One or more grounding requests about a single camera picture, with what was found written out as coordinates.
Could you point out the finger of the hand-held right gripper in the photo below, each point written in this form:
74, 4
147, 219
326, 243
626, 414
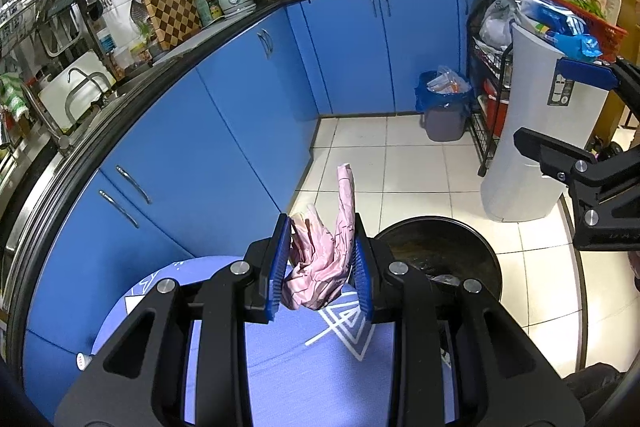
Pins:
585, 73
560, 157

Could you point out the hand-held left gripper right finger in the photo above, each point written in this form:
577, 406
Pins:
361, 282

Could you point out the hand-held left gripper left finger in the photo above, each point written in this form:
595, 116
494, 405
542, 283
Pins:
280, 277

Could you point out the pink cloth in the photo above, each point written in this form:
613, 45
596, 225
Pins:
320, 267

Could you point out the black round bin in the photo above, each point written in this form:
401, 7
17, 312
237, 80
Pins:
440, 247

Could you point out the blue crumpled bag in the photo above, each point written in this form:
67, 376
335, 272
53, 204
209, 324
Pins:
575, 46

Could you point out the white tall appliance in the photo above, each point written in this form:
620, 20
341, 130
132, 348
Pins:
535, 117

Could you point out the red plastic basket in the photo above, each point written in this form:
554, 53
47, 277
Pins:
612, 34

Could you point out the blue printed packet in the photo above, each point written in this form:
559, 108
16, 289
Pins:
550, 14

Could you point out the red plastic container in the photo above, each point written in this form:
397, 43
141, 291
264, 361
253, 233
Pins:
495, 107

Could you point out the purple patterned tablecloth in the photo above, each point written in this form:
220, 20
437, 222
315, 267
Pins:
310, 357

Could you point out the white plastic bag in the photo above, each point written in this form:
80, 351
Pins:
495, 24

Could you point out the grey bin with blue bag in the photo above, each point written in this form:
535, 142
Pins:
445, 117

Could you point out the dark clothing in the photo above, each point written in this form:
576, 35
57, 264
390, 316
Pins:
595, 392

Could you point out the blue kitchen cabinet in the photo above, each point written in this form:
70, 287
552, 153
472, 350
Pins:
200, 132

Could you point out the red-lidded jar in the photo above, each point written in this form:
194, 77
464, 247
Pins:
215, 4

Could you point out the green sauce bottle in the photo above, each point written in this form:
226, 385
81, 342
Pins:
201, 7

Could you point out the chrome gooseneck faucet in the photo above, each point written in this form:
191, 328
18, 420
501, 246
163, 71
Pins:
75, 72

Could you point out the white plastic board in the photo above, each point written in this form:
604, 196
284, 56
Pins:
55, 87

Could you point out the checkered wooden cutting board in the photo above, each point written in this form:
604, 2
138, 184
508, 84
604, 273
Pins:
170, 2

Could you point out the metal strainer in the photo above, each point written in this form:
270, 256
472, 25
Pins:
140, 12

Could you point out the green white cloth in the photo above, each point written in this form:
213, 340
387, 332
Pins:
12, 97

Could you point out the metal dish rack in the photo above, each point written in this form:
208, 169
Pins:
60, 17

